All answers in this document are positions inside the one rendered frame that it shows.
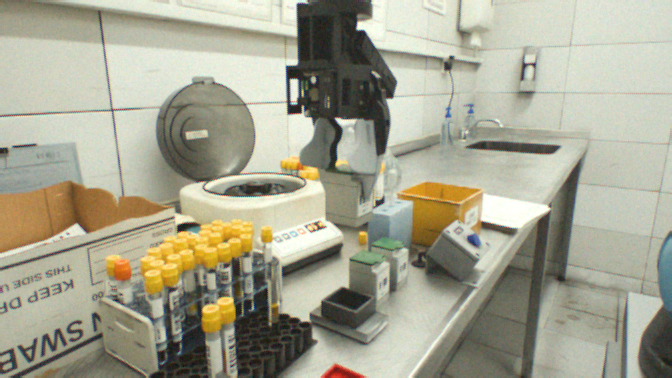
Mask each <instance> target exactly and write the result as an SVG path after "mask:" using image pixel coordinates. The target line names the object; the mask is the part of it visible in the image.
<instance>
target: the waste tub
mask: <svg viewBox="0 0 672 378"><path fill-rule="evenodd" d="M485 190H486V189H481V188H474V187H466V186H459V185H451V184H444V183H436V182H429V181H424V182H421V183H419V184H416V185H414V186H410V187H408V188H405V189H403V190H400V191H398V193H396V194H397V195H398V198H397V199H398V200H405V201H413V225H412V244H416V245H420V246H425V247H429V248H431V247H432V246H433V244H434V243H435V240H436V239H437V238H438V236H439V235H441V234H442V232H443V231H444V230H445V229H446V228H448V227H449V226H450V225H451V223H453V222H454V221H456V220H459V221H461V222H462V223H463V225H465V226H466V227H467V228H470V229H471V230H472V231H474V232H475V233H476V234H477V235H480V228H481V215H482V202H483V192H485Z"/></svg>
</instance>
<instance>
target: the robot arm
mask: <svg viewBox="0 0 672 378"><path fill-rule="evenodd" d="M305 1H306V3H308V4H306V3H297V41H298V64H297V65H285V68H286V103H287V115H295V114H302V107H303V111H304V116H305V117H310V118H312V123H313V126H314V132H313V137H312V140H311V141H310V142H309V143H307V144H306V145H305V146H304V147H302V148H301V150H300V152H299V162H300V164H301V165H303V166H309V167H314V168H317V169H318V175H319V179H320V182H321V184H322V187H323V190H324V172H326V168H329V167H333V166H335V165H336V162H337V160H338V157H337V145H338V143H339V142H340V140H341V136H342V128H341V126H340V125H339V124H338V122H337V120H336V119H335V118H341V119H356V122H355V124H354V136H355V143H354V146H353V147H352V149H351V150H350V151H349V153H348V166H349V168H350V170H351V171H352V172H356V174H362V175H363V179H362V188H363V196H364V199H368V198H369V197H370V196H371V194H372V191H373V189H374V186H375V184H376V182H377V179H379V176H380V171H381V168H382V164H383V160H384V154H385V152H386V148H387V143H388V137H389V132H390V111H389V107H388V103H387V101H386V99H394V95H395V92H396V87H397V83H398V81H397V79H396V78H395V76H394V74H393V72H392V71H390V69H389V68H388V66H387V64H386V63H385V61H384V60H383V57H382V56H381V54H380V53H379V51H378V50H377V48H376V46H375V45H373V42H372V41H371V39H370V38H369V36H368V35H367V33H366V32H365V31H364V30H357V22H362V21H368V20H371V19H372V14H374V5H372V4H371V2H372V1H374V0H305ZM290 79H291V80H298V97H297V104H291V103H290ZM302 91H303V97H302ZM657 270H658V286H659V293H660V297H661V300H662V304H663V305H662V306H661V307H660V309H659V310H658V312H657V313H656V314H655V316H654V318H652V320H651V321H650V322H649V324H648V325H647V327H646V328H645V329H644V331H643V334H642V337H641V342H640V348H639V354H637V359H639V364H640V366H641V368H642V370H643V372H644V373H645V374H646V377H647V378H672V229H671V230H670V232H669V234H667V235H666V236H665V238H664V240H663V242H662V244H661V247H660V250H659V254H658V259H657Z"/></svg>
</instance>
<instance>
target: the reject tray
mask: <svg viewBox="0 0 672 378"><path fill-rule="evenodd" d="M320 378H368V377H365V376H363V374H361V373H358V372H355V371H353V370H350V369H348V368H346V367H343V366H340V365H338V364H334V365H333V366H332V367H331V368H330V369H329V370H326V371H325V372H324V373H323V374H322V375H321V377H320Z"/></svg>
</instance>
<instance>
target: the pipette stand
mask: <svg viewBox="0 0 672 378"><path fill-rule="evenodd" d="M412 225H413V201H405V200H398V199H393V207H390V201H388V202H386V203H384V204H382V205H380V206H377V207H376V208H374V209H373V219H372V220H370V221H368V251H370V252H371V245H372V243H373V242H375V241H376V240H379V239H381V238H382V237H385V238H390V239H396V240H400V241H404V245H405V247H404V249H408V255H409V262H410V261H411V260H412V259H413V257H414V256H415V255H417V254H418V253H419V249H415V248H412Z"/></svg>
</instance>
